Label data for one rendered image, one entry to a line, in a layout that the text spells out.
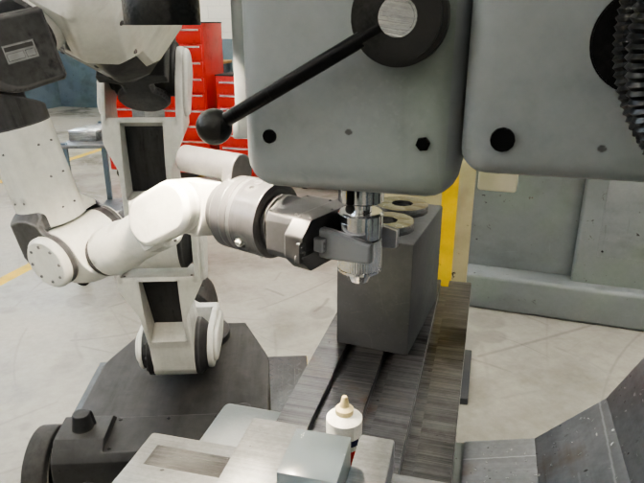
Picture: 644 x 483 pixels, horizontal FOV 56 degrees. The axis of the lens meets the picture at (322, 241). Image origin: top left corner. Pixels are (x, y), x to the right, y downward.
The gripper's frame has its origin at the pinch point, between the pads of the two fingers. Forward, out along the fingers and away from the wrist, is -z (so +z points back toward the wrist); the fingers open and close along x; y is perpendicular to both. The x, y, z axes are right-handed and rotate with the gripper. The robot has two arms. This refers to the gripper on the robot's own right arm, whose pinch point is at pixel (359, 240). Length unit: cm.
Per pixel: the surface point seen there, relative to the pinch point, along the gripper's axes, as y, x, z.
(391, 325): 22.7, 23.6, 7.6
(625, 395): 21.7, 22.5, -25.7
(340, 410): 18.1, -4.6, -1.0
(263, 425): 16.7, -12.8, 3.1
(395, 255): 11.0, 23.6, 7.6
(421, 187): -8.8, -6.8, -9.6
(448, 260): 68, 163, 53
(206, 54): 8, 362, 379
